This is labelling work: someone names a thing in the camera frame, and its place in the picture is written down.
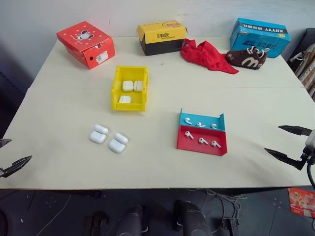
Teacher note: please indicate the blue and red earbud tray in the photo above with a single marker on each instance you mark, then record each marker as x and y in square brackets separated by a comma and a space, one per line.
[194, 145]

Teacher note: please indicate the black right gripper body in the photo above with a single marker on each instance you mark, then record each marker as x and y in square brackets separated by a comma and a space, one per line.
[307, 158]

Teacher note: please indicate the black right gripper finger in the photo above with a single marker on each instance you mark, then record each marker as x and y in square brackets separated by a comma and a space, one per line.
[285, 157]
[296, 130]

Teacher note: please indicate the white wireless earbud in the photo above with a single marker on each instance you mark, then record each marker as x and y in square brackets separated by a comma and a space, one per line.
[188, 120]
[188, 134]
[200, 124]
[203, 141]
[213, 126]
[215, 144]

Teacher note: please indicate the blue tray with earbuds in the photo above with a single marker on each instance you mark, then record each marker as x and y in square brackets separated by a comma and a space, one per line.
[206, 119]

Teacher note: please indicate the yellow and black shoe box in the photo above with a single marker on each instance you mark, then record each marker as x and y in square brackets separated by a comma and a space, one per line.
[160, 39]

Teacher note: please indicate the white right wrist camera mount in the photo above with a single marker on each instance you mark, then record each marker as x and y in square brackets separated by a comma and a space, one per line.
[310, 141]

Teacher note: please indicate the yellow plastic bin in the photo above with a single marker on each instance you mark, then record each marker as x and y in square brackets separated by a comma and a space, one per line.
[115, 98]

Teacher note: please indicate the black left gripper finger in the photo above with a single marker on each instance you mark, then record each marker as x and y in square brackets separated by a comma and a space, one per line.
[4, 142]
[16, 166]

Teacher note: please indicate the black floor bracket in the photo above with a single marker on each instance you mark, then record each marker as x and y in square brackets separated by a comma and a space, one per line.
[230, 226]

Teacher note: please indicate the red cartoon shoe box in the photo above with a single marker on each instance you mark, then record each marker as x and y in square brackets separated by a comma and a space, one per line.
[81, 43]

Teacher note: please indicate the white earbud case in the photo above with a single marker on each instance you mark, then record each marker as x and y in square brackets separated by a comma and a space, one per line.
[98, 135]
[117, 143]

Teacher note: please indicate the blue shoe box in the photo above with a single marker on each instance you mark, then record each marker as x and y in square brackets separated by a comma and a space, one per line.
[258, 37]

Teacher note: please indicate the dark sofa with bags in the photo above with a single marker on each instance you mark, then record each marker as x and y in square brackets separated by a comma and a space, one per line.
[304, 66]

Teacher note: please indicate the red printed package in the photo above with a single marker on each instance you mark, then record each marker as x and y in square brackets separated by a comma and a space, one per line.
[301, 202]

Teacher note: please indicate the brown shoe with white laces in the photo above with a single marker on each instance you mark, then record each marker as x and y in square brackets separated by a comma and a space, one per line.
[246, 59]

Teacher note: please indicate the dark rounded shape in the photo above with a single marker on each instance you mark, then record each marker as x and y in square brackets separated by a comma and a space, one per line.
[190, 218]
[133, 221]

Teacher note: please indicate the red cloth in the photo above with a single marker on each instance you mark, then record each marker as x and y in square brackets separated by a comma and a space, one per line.
[206, 55]

